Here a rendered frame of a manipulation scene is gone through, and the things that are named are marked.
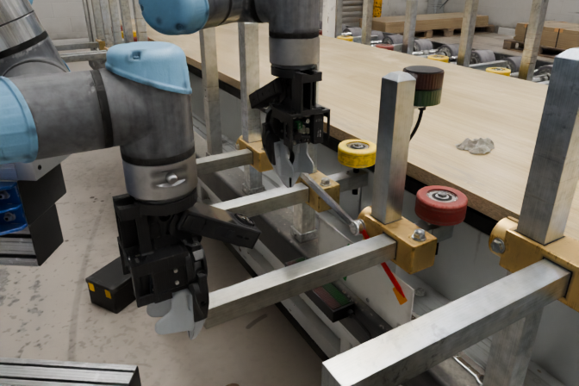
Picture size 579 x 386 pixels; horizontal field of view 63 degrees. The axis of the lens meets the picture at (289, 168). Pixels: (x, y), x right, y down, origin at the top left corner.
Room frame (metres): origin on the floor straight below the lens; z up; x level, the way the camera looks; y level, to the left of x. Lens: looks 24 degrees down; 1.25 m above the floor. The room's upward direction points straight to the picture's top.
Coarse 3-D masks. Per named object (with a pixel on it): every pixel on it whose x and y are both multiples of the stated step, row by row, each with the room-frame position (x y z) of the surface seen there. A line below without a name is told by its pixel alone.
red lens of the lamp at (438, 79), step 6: (408, 72) 0.69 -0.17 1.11; (444, 72) 0.69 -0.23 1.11; (420, 78) 0.68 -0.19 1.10; (426, 78) 0.68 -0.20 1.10; (432, 78) 0.68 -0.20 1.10; (438, 78) 0.68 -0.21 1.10; (420, 84) 0.68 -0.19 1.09; (426, 84) 0.68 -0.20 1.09; (432, 84) 0.68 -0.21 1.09; (438, 84) 0.68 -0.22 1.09
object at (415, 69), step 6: (408, 66) 0.72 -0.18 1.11; (414, 66) 0.72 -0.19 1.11; (420, 66) 0.72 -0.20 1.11; (426, 66) 0.72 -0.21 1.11; (432, 66) 0.72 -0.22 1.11; (414, 72) 0.69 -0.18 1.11; (420, 72) 0.68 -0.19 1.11; (426, 72) 0.68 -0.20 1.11; (432, 72) 0.68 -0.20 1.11; (438, 72) 0.68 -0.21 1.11; (420, 90) 0.68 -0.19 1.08; (426, 90) 0.68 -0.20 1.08; (432, 90) 0.68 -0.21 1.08; (414, 108) 0.68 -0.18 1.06; (420, 108) 0.70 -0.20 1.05; (420, 114) 0.71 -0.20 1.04; (420, 120) 0.71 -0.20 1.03; (414, 132) 0.70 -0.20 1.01
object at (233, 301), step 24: (384, 240) 0.62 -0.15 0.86; (312, 264) 0.56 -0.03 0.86; (336, 264) 0.56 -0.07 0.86; (360, 264) 0.59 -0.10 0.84; (240, 288) 0.51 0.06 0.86; (264, 288) 0.51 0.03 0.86; (288, 288) 0.52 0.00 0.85; (312, 288) 0.54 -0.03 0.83; (216, 312) 0.47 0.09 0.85; (240, 312) 0.49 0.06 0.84
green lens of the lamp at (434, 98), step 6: (438, 90) 0.68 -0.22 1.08; (414, 96) 0.68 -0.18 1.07; (420, 96) 0.68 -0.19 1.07; (426, 96) 0.68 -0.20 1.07; (432, 96) 0.68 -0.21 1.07; (438, 96) 0.68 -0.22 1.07; (414, 102) 0.68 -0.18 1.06; (420, 102) 0.68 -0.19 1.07; (426, 102) 0.68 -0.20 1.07; (432, 102) 0.68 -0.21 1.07; (438, 102) 0.68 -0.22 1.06
